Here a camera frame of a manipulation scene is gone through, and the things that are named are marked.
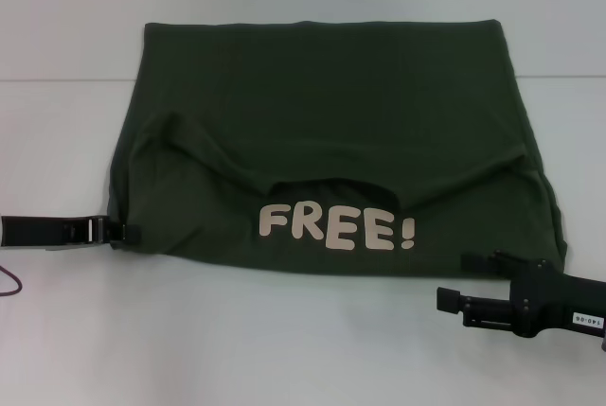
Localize grey left gripper cable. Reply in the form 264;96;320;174
0;262;25;297

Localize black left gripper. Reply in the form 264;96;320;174
0;215;143;250

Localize dark green t-shirt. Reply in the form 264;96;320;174
107;20;568;280

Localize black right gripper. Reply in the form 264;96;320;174
436;248;606;338

